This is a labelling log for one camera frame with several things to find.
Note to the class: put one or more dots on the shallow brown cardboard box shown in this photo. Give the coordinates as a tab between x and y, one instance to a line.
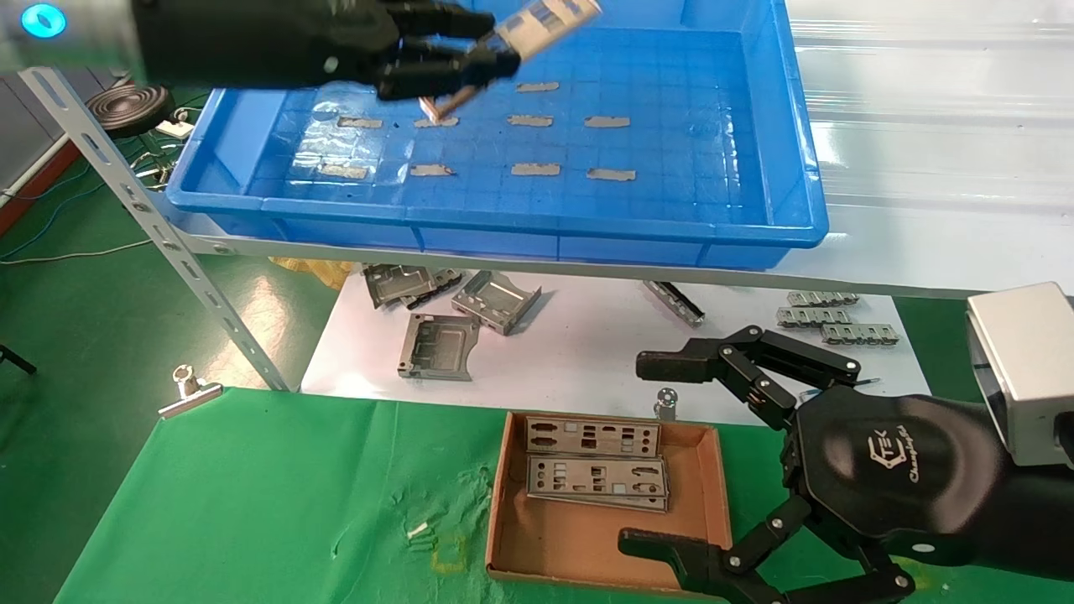
587	537

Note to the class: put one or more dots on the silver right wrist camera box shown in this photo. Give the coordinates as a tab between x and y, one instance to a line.
1028	369

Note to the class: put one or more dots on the toothed metal strip part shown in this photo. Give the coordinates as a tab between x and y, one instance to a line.
810	317
822	299
860	334

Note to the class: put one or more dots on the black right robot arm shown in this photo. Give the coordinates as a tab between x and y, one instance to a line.
1036	512

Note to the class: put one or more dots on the silver binder clip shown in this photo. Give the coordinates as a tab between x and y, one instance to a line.
191	396
666	401

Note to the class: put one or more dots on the white power adapter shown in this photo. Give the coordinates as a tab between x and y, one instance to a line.
176	129

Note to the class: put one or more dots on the silver metal IO shield plate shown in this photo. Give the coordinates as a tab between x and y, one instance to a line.
604	503
591	436
596	476
550	18

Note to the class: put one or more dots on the green cloth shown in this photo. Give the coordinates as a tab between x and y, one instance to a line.
294	495

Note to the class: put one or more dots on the narrow metal strip part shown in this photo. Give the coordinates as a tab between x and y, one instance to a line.
674	304

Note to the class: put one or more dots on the grey sheet metal bracket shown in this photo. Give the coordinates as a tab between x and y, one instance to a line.
495	302
436	348
394	283

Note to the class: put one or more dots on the white paper sheet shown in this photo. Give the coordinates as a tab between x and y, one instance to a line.
587	352

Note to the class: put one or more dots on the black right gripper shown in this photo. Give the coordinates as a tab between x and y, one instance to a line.
889	461

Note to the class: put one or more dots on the black stand leg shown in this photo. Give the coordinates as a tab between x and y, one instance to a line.
17	359

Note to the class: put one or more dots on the black round stool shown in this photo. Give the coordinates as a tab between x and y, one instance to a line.
130	107

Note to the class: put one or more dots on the blue plastic tray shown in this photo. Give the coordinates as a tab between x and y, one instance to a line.
503	214

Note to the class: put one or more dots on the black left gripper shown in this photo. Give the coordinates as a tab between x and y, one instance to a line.
327	42

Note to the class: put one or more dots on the grey slotted angle post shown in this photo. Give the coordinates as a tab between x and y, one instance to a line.
126	193

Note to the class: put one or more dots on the dark sheet metal bracket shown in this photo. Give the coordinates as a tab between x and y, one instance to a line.
445	281

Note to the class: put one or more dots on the small white scrap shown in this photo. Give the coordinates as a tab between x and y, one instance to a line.
417	530

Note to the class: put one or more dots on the grey tape piece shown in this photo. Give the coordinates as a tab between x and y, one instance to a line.
607	122
529	121
359	122
535	169
611	174
537	86
431	170
445	123

